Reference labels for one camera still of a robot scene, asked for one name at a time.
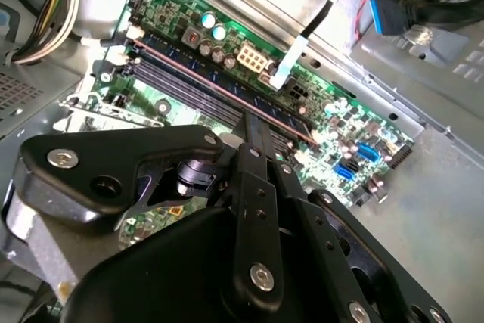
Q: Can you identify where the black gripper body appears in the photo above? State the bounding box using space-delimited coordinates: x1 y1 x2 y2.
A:
60 201 337 323

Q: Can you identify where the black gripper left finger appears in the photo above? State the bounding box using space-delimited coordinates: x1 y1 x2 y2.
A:
13 111 284 317

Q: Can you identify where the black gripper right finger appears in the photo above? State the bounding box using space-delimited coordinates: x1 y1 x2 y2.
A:
260 122 453 323

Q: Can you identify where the blue RAM stick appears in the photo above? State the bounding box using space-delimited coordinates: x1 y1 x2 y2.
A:
130 33 318 144

